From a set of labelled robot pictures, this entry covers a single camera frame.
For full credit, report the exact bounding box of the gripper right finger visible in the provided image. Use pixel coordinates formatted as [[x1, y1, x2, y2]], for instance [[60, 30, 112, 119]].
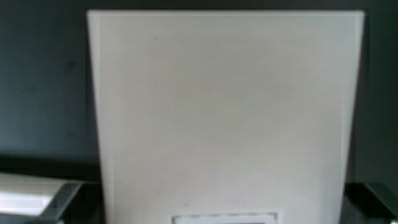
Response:
[[341, 183, 398, 224]]

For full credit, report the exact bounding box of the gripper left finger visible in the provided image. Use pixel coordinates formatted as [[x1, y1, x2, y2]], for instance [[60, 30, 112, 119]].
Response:
[[23, 183, 105, 224]]

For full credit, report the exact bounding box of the white cabinet top block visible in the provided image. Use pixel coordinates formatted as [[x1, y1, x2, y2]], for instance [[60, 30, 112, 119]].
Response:
[[87, 10, 364, 224]]

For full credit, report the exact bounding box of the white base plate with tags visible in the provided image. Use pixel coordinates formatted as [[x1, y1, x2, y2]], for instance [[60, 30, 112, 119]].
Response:
[[0, 173, 78, 218]]

